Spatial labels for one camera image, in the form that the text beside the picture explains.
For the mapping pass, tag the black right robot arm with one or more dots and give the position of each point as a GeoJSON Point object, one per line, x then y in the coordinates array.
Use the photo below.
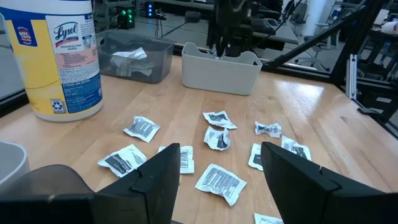
{"type": "Point", "coordinates": [270, 29]}

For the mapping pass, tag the silver aluminium extrusion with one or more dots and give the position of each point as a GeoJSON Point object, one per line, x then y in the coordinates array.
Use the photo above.
{"type": "Point", "coordinates": [352, 76]}

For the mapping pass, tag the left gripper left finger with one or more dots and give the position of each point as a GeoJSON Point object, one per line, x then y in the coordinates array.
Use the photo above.
{"type": "Point", "coordinates": [93, 211]}

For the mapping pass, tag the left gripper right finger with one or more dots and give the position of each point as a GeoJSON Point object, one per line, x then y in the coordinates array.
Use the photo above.
{"type": "Point", "coordinates": [311, 202]}

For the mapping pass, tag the grey office chair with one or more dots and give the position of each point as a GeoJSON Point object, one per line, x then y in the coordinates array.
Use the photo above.
{"type": "Point", "coordinates": [320, 40]}

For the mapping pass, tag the grey translucent plastic bin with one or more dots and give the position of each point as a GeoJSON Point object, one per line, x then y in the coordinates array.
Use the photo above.
{"type": "Point", "coordinates": [161, 65]}

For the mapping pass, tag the device with blue light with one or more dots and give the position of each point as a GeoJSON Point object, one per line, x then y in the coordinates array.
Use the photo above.
{"type": "Point", "coordinates": [150, 9]}

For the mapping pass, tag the white plastic bin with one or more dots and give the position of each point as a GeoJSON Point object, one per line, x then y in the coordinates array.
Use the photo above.
{"type": "Point", "coordinates": [11, 165]}
{"type": "Point", "coordinates": [217, 77]}

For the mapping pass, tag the crumpled white wipe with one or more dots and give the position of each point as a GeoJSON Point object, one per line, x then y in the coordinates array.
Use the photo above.
{"type": "Point", "coordinates": [130, 55]}

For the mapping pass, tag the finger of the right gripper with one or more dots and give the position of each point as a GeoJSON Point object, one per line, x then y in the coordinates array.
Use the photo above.
{"type": "Point", "coordinates": [234, 51]}
{"type": "Point", "coordinates": [221, 50]}

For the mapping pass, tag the white printed first aid packet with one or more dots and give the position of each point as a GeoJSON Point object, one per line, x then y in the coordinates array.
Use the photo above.
{"type": "Point", "coordinates": [220, 184]}
{"type": "Point", "coordinates": [255, 157]}
{"type": "Point", "coordinates": [217, 138]}
{"type": "Point", "coordinates": [268, 129]}
{"type": "Point", "coordinates": [142, 129]}
{"type": "Point", "coordinates": [267, 219]}
{"type": "Point", "coordinates": [187, 160]}
{"type": "Point", "coordinates": [219, 119]}
{"type": "Point", "coordinates": [122, 160]}
{"type": "Point", "coordinates": [295, 149]}

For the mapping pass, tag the Lysol wipes canister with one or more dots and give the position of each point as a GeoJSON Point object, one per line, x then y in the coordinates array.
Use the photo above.
{"type": "Point", "coordinates": [46, 81]}

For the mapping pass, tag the black PC tower RGB lights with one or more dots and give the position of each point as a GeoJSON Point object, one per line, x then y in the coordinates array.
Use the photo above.
{"type": "Point", "coordinates": [126, 17]}

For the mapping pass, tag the white roll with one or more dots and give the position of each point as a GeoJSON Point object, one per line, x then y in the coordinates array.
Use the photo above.
{"type": "Point", "coordinates": [390, 27]}

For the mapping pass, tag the black bracket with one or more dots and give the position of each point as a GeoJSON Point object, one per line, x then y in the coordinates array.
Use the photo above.
{"type": "Point", "coordinates": [368, 111]}

